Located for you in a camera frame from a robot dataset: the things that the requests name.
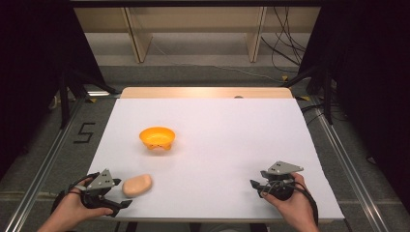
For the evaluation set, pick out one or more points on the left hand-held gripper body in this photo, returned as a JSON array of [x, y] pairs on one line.
[[100, 182]]

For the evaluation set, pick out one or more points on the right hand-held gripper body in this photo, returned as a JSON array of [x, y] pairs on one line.
[[281, 180]]

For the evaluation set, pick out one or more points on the tan bread roll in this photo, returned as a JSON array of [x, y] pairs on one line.
[[137, 185]]

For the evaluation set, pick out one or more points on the orange plastic bowl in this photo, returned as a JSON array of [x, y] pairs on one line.
[[157, 137]]

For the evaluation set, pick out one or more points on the person's right hand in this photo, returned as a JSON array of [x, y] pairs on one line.
[[298, 206]]

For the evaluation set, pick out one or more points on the person's left hand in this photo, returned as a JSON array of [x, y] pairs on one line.
[[74, 209]]

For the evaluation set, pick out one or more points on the white table cover sheet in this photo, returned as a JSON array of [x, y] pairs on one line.
[[219, 154]]

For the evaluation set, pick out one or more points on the yellow tape piece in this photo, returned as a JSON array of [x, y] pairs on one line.
[[285, 78], [92, 100], [304, 98]]

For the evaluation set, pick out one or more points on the black tripod stand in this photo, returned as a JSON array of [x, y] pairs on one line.
[[64, 100], [328, 96]]

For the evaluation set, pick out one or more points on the black curtain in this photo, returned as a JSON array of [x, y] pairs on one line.
[[370, 80], [35, 71]]

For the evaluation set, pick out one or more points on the light wooden desk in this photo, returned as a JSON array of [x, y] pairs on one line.
[[139, 42]]

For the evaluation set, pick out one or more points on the aluminium floor rail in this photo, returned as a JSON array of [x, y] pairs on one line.
[[351, 174], [42, 174]]

